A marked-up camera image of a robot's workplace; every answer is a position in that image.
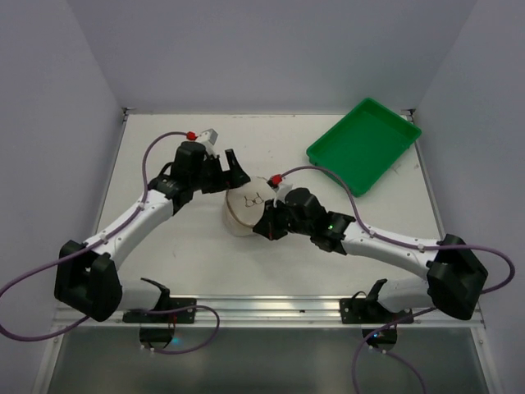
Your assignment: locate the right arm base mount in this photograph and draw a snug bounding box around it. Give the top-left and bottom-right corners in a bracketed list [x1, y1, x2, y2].
[339, 290, 413, 351]

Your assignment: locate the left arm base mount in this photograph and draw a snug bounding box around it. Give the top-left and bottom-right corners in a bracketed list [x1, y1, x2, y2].
[122, 297, 197, 350]

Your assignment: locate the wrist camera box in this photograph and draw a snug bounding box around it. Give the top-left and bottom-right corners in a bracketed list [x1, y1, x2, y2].
[267, 174, 293, 206]
[196, 128, 218, 158]

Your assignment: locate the green plastic tray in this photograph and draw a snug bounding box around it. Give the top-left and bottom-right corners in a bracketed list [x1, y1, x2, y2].
[306, 98, 422, 197]

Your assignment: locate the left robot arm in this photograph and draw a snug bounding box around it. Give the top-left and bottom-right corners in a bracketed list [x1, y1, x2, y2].
[54, 141, 250, 322]

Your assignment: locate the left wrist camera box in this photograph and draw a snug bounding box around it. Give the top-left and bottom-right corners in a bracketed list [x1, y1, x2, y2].
[196, 128, 218, 158]

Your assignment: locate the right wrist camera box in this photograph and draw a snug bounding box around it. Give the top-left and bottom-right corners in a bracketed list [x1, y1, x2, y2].
[267, 174, 293, 206]

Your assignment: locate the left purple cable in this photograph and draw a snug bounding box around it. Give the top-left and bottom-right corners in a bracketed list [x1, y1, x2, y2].
[0, 130, 221, 356]

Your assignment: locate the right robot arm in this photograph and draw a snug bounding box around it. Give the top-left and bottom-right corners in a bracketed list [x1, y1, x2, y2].
[253, 188, 488, 320]

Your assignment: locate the aluminium front rail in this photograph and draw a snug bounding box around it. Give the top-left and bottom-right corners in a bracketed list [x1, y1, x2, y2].
[52, 295, 485, 328]

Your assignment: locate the white mesh laundry bag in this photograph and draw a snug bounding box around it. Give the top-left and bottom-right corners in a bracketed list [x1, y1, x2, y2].
[221, 176, 275, 237]

